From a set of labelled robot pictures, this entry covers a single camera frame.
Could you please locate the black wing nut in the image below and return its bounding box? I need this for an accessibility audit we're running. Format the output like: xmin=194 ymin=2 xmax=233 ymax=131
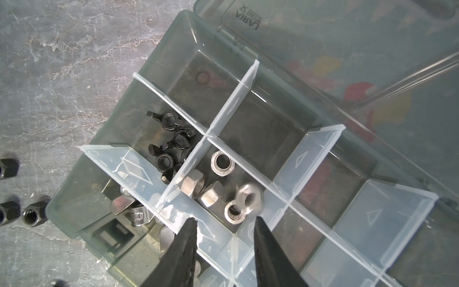
xmin=148 ymin=143 xmax=189 ymax=185
xmin=147 ymin=110 xmax=187 ymax=131
xmin=168 ymin=129 xmax=197 ymax=150

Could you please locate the silver hex nut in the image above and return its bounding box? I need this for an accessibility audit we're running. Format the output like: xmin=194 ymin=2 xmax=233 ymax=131
xmin=210 ymin=151 xmax=235 ymax=177
xmin=224 ymin=200 xmax=246 ymax=225
xmin=180 ymin=169 xmax=205 ymax=198
xmin=235 ymin=182 xmax=264 ymax=215

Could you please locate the black hex nut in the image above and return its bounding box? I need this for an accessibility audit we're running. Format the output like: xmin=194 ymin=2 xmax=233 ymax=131
xmin=0 ymin=201 xmax=21 ymax=226
xmin=22 ymin=202 xmax=48 ymax=227

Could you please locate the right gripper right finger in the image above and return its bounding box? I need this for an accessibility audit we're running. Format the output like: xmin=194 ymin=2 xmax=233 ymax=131
xmin=254 ymin=216 xmax=307 ymax=287

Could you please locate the silver wing nut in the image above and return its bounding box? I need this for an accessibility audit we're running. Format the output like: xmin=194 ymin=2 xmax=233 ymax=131
xmin=109 ymin=187 xmax=154 ymax=227
xmin=159 ymin=226 xmax=176 ymax=258

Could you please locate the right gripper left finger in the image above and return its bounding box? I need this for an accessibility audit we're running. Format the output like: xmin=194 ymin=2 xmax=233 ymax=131
xmin=141 ymin=218 xmax=197 ymax=287

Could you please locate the green compartment organizer box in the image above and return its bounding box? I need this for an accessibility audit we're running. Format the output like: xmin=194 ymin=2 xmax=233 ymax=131
xmin=46 ymin=1 xmax=459 ymax=287

